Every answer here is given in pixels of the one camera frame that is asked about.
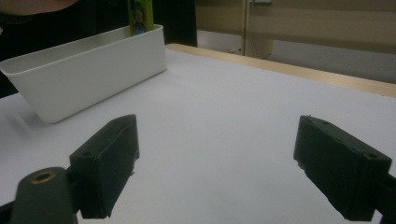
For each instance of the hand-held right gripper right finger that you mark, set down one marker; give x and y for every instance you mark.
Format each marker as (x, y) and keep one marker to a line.
(339, 165)

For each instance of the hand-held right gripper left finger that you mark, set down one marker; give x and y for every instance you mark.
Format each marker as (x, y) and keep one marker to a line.
(109, 161)

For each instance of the white plastic storage box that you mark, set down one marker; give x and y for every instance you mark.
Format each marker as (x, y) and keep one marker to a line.
(93, 84)

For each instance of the green cartoon phone case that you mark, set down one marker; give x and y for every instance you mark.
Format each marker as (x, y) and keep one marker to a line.
(140, 15)

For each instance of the white table cover sheet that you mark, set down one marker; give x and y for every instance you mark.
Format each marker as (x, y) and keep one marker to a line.
(218, 124)

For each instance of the beige wooden furniture frame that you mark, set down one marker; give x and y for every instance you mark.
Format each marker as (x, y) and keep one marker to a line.
(311, 28)

